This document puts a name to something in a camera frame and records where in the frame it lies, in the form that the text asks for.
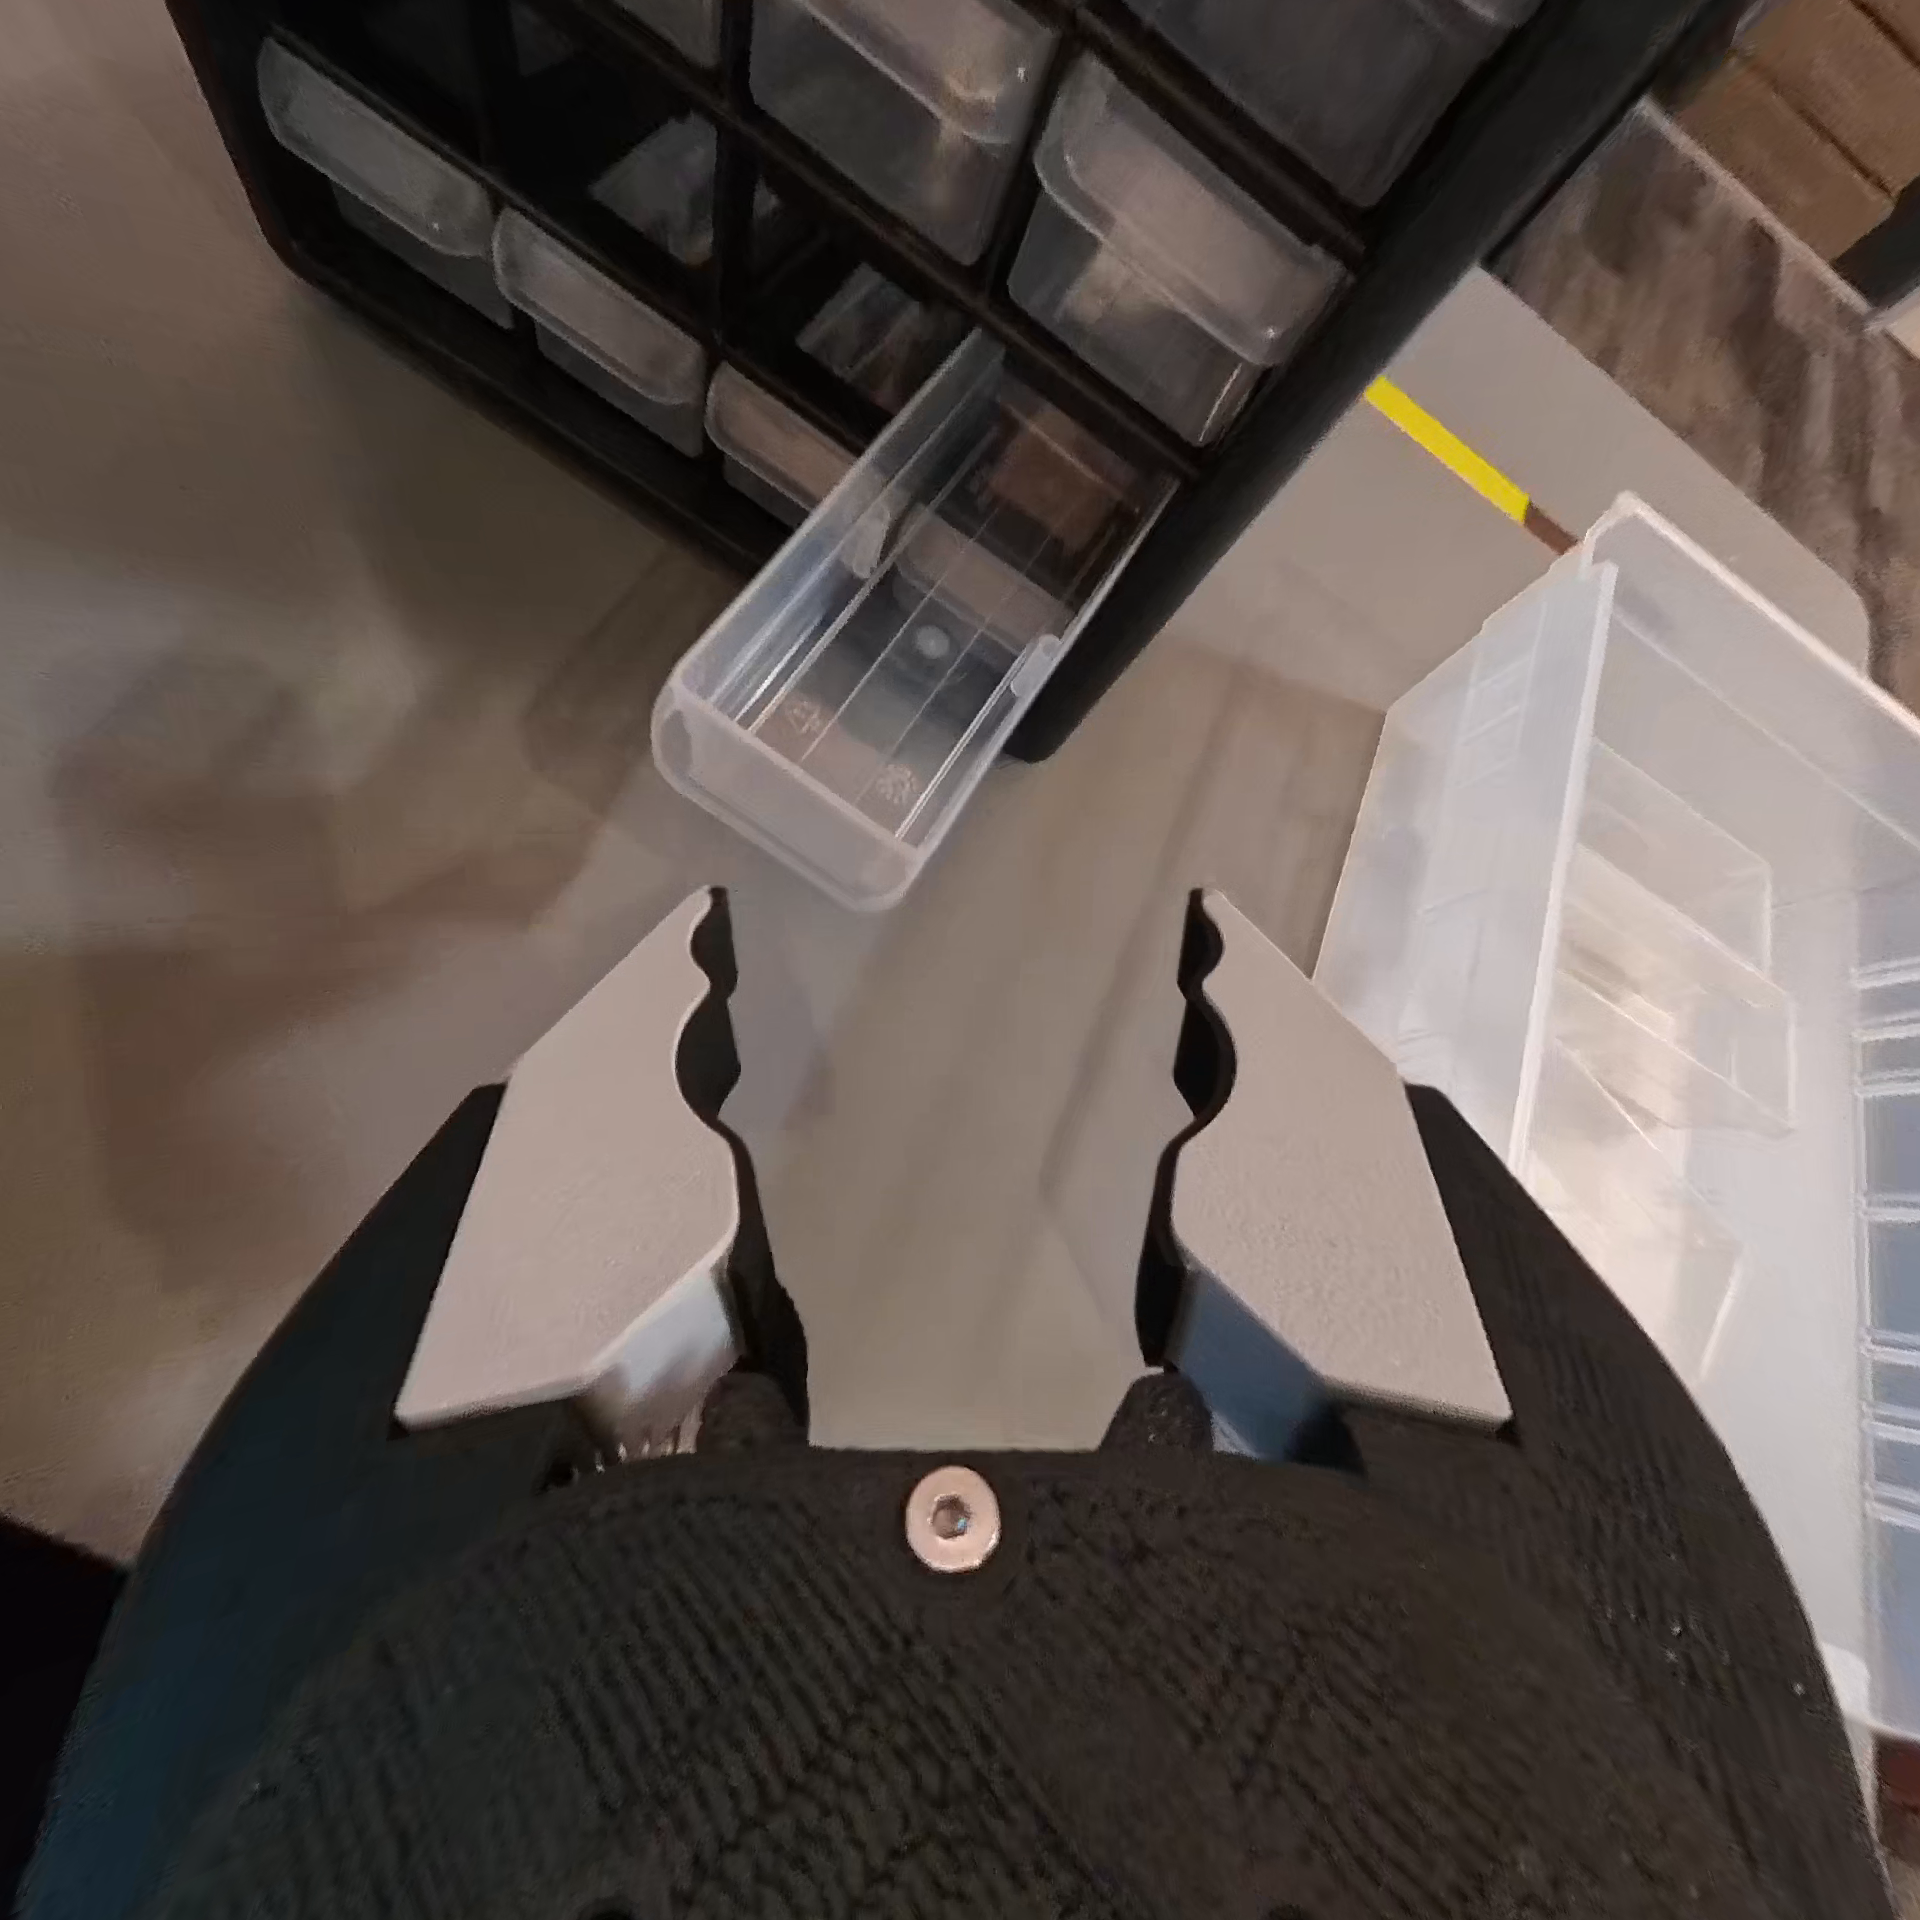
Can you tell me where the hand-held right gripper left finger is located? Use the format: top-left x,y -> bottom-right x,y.
394,884 -> 751,1432

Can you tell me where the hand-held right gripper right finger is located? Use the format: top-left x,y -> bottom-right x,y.
1142,887 -> 1513,1432

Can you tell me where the clear plastic storage bin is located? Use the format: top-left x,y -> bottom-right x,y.
1313,492 -> 1920,1741

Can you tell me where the black drawer cabinet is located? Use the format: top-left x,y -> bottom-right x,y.
163,0 -> 1749,767

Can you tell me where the yellow tape strip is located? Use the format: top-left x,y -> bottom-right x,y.
1364,375 -> 1569,549

